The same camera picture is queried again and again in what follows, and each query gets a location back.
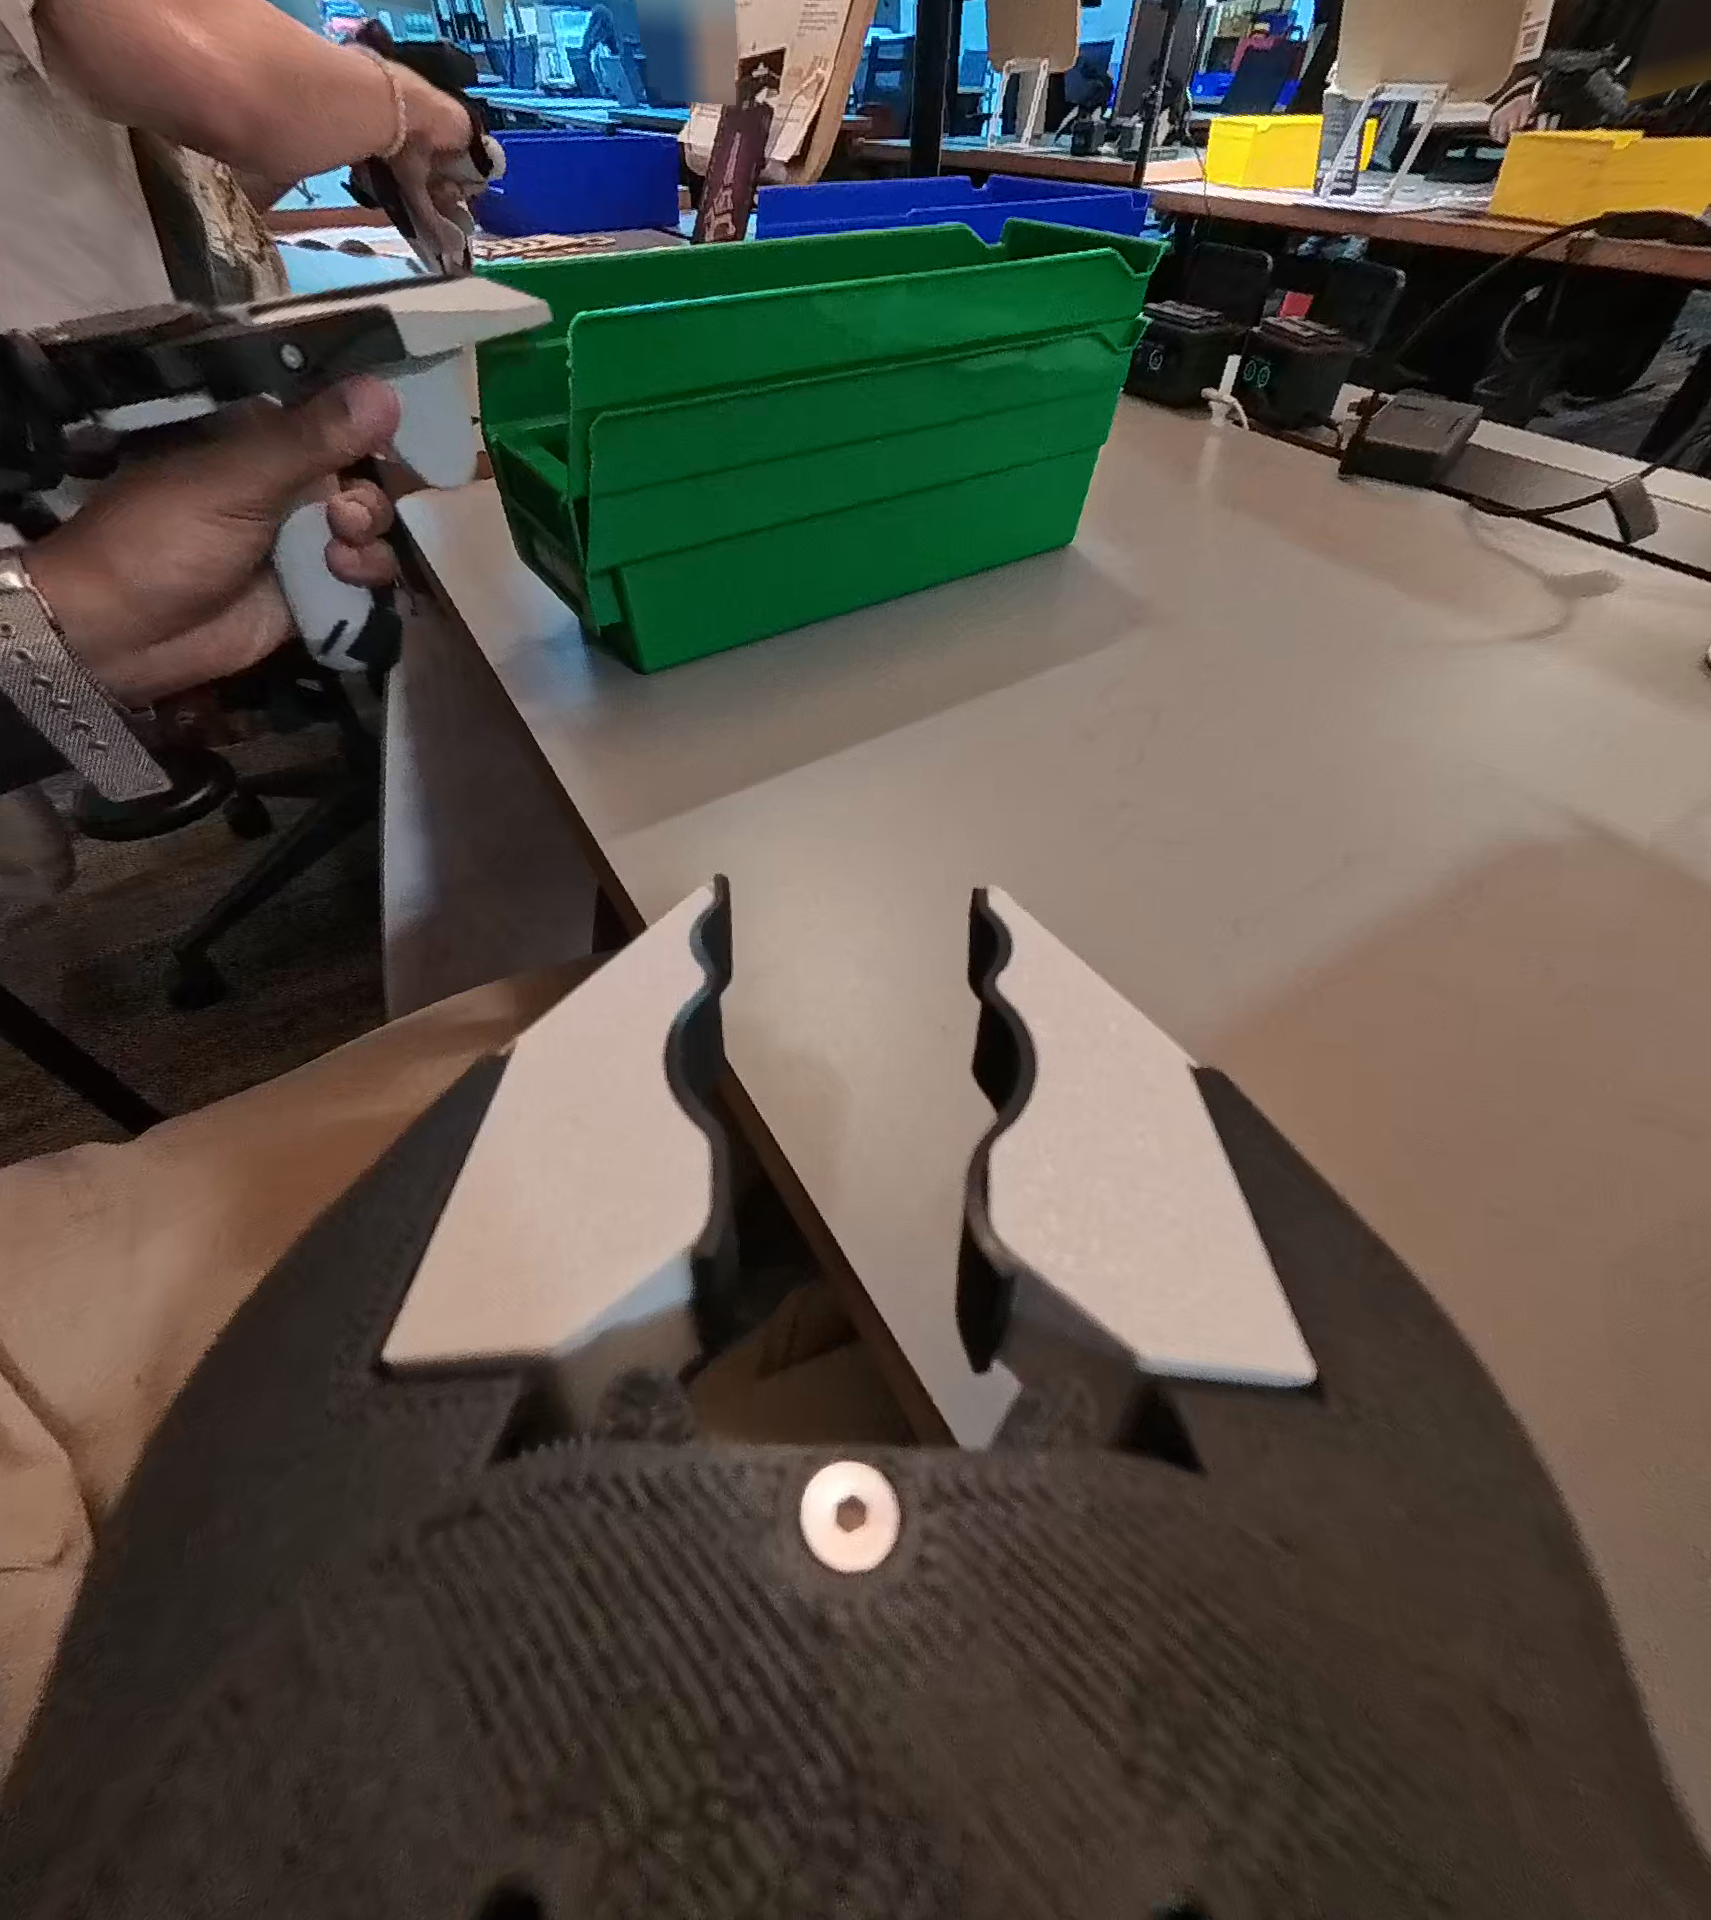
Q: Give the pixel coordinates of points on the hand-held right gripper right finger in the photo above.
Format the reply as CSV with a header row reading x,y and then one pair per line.
x,y
1139,1200

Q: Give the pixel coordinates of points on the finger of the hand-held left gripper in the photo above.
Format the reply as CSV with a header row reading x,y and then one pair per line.
x,y
450,315

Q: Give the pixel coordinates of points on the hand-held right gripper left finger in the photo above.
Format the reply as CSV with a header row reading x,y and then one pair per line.
x,y
555,1200

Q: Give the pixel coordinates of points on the another person's forearm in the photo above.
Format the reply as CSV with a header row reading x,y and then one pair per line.
x,y
240,75

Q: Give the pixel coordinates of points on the grey desk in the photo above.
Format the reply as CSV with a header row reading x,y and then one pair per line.
x,y
1245,751

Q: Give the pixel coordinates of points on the person's left hand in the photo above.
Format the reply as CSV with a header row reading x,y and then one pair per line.
x,y
180,570

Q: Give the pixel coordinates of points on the brown printed packet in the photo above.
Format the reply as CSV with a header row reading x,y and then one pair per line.
x,y
729,165

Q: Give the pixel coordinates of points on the metal wrist watch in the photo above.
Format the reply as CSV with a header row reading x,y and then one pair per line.
x,y
60,691

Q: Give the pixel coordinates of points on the black office chair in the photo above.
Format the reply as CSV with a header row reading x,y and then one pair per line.
x,y
194,788

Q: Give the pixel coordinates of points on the large blue bin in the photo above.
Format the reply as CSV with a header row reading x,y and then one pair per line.
x,y
869,211

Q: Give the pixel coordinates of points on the black battery charger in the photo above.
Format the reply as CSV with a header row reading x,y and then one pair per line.
x,y
1297,374
1185,352

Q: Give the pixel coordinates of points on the black power adapter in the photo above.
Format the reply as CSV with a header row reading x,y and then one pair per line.
x,y
1409,434

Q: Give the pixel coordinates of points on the yellow bin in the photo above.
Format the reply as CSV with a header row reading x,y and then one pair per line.
x,y
1619,181
1283,153

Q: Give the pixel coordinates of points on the long wooden table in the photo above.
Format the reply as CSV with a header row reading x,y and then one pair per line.
x,y
1409,229

